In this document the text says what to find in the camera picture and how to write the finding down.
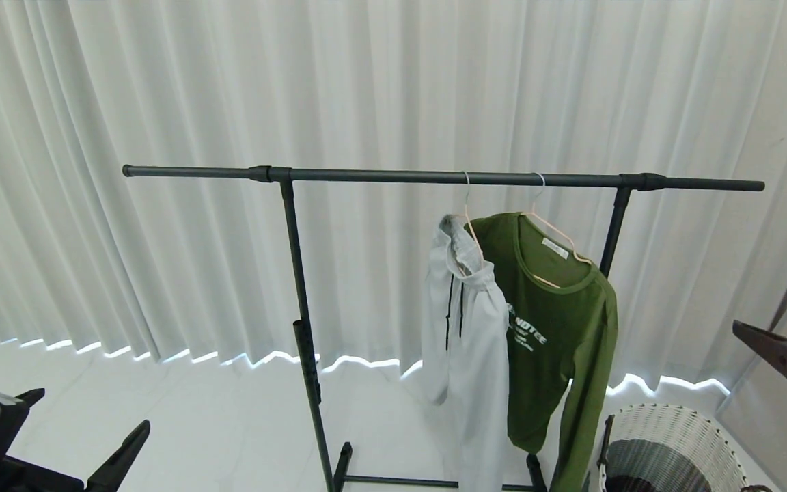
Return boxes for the pale grey shorts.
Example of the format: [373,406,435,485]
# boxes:
[404,213,511,492]

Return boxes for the pink clothes hanger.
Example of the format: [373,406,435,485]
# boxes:
[521,172,594,290]
[457,171,488,275]

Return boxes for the white curtain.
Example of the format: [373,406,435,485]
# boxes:
[0,0,787,397]

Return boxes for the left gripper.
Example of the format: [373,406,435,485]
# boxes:
[0,387,152,492]

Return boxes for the white laundry basket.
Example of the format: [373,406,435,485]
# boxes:
[596,402,774,492]

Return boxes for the green printed garment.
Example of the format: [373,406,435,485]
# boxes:
[467,211,619,492]

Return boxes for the black clothes rack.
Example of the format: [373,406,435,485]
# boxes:
[122,164,766,492]

